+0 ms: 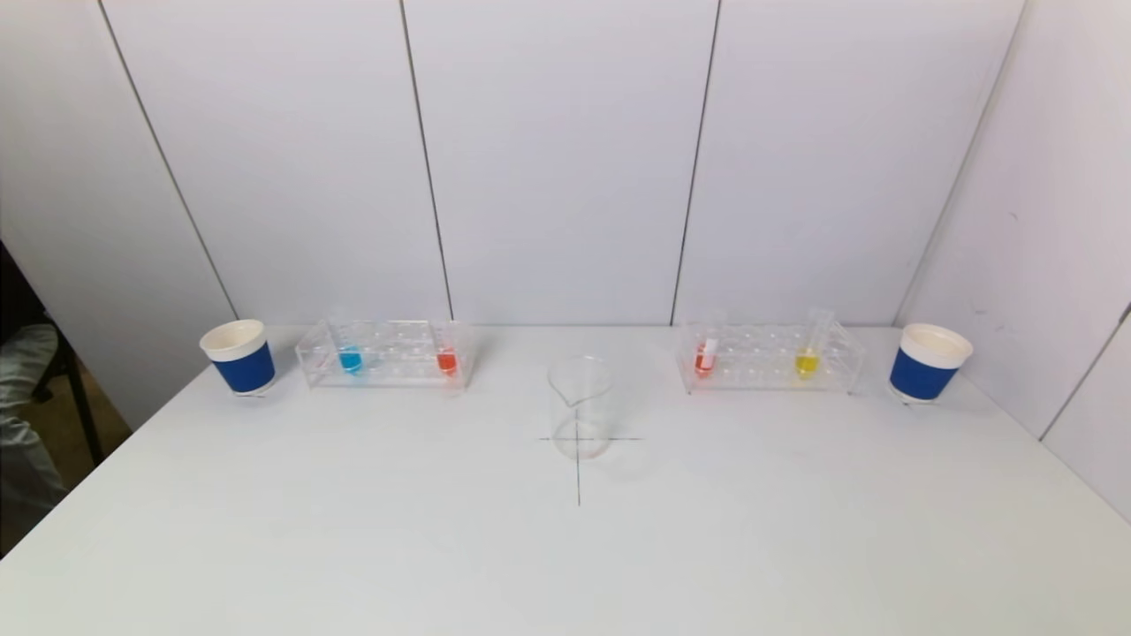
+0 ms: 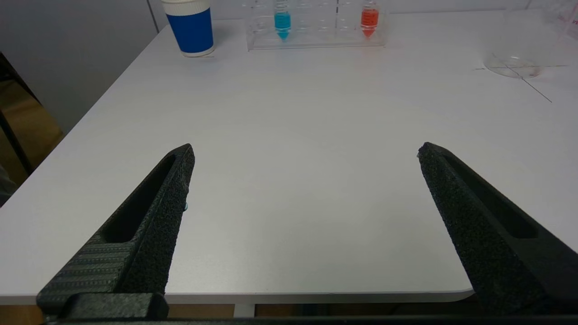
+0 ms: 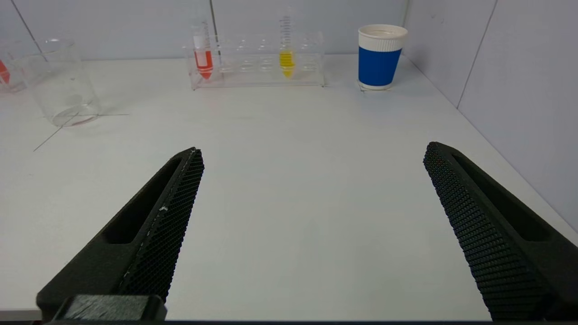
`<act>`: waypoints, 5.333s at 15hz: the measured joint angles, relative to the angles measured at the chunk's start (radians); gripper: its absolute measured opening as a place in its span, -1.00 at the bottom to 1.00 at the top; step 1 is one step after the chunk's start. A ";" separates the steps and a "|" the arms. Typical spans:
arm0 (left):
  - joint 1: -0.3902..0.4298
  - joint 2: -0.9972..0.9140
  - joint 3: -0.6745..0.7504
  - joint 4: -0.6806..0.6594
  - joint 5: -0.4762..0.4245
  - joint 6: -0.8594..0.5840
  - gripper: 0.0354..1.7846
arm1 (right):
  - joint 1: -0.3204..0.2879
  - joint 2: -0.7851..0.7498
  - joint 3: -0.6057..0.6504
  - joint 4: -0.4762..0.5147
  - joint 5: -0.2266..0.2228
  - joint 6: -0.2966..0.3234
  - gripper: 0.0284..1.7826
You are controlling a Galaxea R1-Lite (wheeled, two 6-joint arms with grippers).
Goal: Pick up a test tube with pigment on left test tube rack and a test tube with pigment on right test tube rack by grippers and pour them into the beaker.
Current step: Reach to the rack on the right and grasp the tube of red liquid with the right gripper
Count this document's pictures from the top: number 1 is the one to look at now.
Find clear glass beaker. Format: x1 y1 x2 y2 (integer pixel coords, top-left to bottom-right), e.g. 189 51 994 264
547 355 615 461

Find blue white paper cup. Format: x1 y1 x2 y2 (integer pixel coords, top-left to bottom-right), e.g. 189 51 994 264
889 323 974 405
200 319 277 397

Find clear acrylic tube rack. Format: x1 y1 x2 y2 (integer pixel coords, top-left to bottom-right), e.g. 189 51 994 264
295 319 475 390
676 322 866 395

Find clear tube, red pigment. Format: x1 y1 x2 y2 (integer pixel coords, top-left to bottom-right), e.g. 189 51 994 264
435 320 461 378

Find clear tube, yellow pigment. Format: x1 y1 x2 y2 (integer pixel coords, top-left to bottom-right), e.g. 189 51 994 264
794 308 836 381

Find clear tube, blue pigment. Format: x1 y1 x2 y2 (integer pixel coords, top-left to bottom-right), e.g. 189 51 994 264
329 311 366 375

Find white-labelled clear plastic tube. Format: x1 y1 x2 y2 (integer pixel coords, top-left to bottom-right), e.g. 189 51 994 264
694 311 727 379

